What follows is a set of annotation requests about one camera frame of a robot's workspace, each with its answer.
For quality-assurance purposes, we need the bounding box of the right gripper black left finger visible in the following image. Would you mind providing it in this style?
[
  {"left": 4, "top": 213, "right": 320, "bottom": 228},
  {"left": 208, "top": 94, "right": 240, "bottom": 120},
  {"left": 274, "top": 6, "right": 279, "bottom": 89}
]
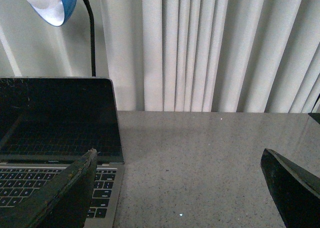
[{"left": 0, "top": 148, "right": 97, "bottom": 228}]

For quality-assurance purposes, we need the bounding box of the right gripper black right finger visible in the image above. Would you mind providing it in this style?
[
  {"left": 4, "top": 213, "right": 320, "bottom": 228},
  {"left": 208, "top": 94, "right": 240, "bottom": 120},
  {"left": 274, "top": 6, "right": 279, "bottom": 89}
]
[{"left": 260, "top": 149, "right": 320, "bottom": 228}]

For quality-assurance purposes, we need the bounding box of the silver laptop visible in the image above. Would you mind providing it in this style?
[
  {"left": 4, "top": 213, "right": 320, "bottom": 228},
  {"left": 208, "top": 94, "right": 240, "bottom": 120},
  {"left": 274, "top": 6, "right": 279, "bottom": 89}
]
[{"left": 0, "top": 77, "right": 124, "bottom": 228}]

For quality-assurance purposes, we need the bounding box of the dark object at table edge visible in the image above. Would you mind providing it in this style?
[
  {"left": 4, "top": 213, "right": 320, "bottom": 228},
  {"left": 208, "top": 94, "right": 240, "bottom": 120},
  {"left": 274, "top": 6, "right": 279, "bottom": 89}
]
[{"left": 308, "top": 112, "right": 320, "bottom": 124}]

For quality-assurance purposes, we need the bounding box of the white curtain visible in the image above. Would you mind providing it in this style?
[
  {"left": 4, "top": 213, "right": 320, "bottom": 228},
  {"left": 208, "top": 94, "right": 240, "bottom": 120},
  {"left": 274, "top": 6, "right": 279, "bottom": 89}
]
[{"left": 0, "top": 0, "right": 320, "bottom": 114}]

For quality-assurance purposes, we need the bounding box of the blue desk lamp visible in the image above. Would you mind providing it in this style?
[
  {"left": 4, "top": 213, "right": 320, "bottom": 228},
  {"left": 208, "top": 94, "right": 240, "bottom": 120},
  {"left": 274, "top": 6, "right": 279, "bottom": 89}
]
[{"left": 26, "top": 0, "right": 96, "bottom": 77}]

